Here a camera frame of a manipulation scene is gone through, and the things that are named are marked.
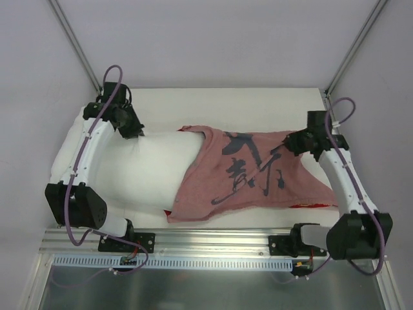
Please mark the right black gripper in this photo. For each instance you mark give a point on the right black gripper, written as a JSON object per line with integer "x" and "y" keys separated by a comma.
{"x": 293, "y": 144}

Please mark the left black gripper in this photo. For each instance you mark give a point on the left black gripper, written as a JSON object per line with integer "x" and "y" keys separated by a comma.
{"x": 131, "y": 128}

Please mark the white pillow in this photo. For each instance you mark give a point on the white pillow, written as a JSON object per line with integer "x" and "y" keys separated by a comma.
{"x": 137, "y": 174}

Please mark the pink printed pillowcase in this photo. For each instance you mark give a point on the pink printed pillowcase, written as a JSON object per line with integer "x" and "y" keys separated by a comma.
{"x": 235, "y": 170}

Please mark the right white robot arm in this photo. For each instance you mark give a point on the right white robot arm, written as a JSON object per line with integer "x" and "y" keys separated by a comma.
{"x": 361, "y": 231}

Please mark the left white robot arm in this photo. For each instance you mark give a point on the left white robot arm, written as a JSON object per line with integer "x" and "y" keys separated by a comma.
{"x": 72, "y": 200}

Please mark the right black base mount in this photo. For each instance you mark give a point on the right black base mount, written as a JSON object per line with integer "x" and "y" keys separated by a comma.
{"x": 285, "y": 245}

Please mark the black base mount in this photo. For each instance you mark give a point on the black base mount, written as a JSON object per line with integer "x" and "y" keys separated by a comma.
{"x": 285, "y": 245}
{"x": 144, "y": 239}

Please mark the left aluminium frame post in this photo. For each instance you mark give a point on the left aluminium frame post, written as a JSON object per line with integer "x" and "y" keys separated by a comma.
{"x": 71, "y": 37}

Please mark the aluminium frame post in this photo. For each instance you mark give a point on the aluminium frame post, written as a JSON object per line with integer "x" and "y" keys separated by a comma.
{"x": 364, "y": 31}
{"x": 71, "y": 37}

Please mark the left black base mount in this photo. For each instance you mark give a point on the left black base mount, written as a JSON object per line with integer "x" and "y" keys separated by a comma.
{"x": 144, "y": 239}

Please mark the aluminium mounting rail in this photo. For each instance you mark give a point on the aluminium mounting rail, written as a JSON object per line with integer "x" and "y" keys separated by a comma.
{"x": 212, "y": 243}

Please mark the right aluminium frame post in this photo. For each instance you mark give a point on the right aluminium frame post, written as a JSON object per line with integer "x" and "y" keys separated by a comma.
{"x": 364, "y": 31}

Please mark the white slotted cable duct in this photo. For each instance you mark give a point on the white slotted cable duct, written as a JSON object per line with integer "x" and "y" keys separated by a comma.
{"x": 191, "y": 263}

